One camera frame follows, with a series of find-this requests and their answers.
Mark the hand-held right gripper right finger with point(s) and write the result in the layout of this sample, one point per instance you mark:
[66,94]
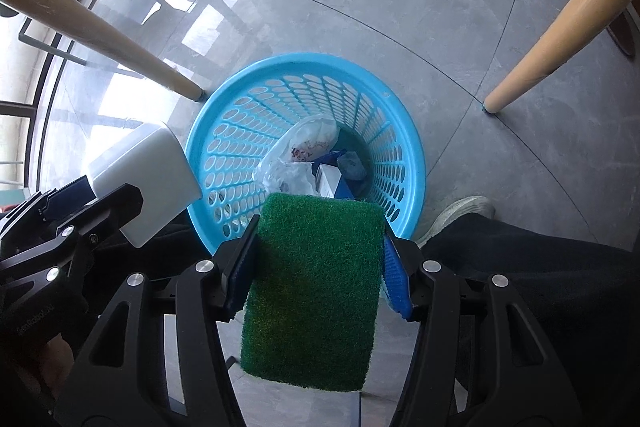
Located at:
[397,277]

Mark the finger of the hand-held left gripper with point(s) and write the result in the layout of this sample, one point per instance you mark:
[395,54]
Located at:
[70,201]
[115,212]

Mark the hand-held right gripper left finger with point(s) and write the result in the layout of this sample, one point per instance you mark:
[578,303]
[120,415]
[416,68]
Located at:
[240,267]

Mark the white plastic box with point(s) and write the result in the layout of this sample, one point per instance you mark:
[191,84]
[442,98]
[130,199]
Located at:
[145,172]

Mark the green yellow scouring sponge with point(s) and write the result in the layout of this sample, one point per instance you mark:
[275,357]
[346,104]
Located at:
[310,282]

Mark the blue plastic packaging bag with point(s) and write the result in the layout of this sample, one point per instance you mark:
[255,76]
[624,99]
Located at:
[348,191]

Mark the white plastic bag red print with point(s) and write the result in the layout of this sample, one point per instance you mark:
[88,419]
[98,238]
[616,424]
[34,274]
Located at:
[295,177]

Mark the dark grey wrapper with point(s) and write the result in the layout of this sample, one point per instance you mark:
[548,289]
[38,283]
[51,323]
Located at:
[352,167]

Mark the small white carton box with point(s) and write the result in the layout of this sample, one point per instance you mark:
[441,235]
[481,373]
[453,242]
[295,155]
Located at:
[327,179]

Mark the blue plastic mesh basket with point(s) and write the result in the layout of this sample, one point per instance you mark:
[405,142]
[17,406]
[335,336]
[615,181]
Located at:
[300,61]

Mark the person's left hand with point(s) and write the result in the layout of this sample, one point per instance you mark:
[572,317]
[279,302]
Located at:
[60,359]

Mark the person's grey shoe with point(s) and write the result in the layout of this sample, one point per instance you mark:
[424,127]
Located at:
[465,209]

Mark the person's dark pants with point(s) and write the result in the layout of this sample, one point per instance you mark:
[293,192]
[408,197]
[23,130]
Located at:
[550,282]

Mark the round white table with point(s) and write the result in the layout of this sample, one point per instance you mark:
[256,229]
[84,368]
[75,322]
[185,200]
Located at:
[550,47]

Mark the black window frame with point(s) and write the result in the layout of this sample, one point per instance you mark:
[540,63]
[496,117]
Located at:
[17,108]

